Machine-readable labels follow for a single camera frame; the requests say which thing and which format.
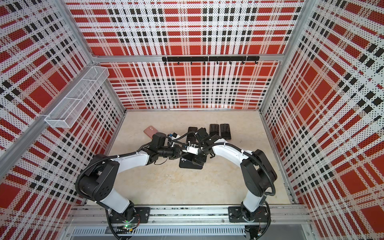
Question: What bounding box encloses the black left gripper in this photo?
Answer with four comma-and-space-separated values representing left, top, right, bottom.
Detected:
158, 144, 189, 160

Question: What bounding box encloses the black phone case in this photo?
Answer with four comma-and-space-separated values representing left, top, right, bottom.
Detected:
179, 158, 203, 170

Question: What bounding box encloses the black phone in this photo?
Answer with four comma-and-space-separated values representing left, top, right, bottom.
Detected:
220, 124, 232, 140
186, 127, 198, 144
181, 153, 196, 163
210, 124, 220, 136

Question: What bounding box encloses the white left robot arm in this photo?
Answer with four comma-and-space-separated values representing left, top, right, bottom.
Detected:
75, 133, 183, 223

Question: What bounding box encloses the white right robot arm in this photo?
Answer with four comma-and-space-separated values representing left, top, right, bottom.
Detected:
187, 128, 278, 223

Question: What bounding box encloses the pink phone case far left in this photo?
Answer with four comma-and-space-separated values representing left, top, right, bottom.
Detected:
144, 126, 159, 139

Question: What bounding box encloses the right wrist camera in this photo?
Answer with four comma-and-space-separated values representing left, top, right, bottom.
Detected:
196, 128, 221, 147

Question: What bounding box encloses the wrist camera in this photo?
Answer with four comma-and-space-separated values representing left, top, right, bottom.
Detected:
196, 128, 221, 147
149, 132, 175, 151

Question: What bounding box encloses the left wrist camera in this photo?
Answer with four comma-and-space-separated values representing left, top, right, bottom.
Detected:
149, 132, 175, 151

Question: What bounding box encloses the black hook rail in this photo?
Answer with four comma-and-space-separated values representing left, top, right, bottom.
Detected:
162, 56, 260, 64

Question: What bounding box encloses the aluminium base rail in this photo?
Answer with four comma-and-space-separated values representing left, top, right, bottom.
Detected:
64, 204, 313, 240

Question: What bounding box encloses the white wire mesh basket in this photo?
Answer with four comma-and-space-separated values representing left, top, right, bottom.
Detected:
45, 66, 109, 129

